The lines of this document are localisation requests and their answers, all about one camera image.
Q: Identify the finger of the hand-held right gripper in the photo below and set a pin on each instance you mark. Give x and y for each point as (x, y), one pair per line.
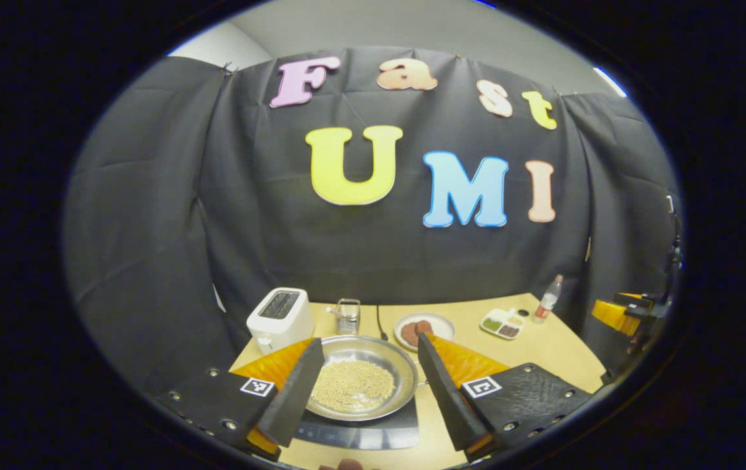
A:
(614, 314)
(637, 301)

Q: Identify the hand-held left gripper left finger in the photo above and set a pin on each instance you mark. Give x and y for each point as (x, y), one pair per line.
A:
(297, 395)

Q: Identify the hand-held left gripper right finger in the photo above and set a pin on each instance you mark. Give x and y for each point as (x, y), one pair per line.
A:
(443, 395)

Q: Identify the black induction cooktop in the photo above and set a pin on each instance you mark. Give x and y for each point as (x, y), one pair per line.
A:
(359, 434)

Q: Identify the pile of yellow soybeans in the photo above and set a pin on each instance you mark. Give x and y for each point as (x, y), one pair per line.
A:
(353, 385)

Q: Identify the white round plate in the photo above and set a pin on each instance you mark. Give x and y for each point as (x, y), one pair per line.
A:
(444, 326)

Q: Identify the clear water bottle red label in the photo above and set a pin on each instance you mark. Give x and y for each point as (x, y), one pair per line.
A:
(546, 303)

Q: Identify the brown meat patty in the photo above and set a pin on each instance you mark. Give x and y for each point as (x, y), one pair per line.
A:
(409, 334)
(425, 327)

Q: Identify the white toaster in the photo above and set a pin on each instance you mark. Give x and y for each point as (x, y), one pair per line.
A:
(278, 320)

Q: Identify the white divided dish of beans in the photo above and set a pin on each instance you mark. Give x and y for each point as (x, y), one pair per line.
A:
(502, 324)

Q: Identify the ceiling light panel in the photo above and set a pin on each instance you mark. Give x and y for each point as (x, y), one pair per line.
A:
(609, 81)

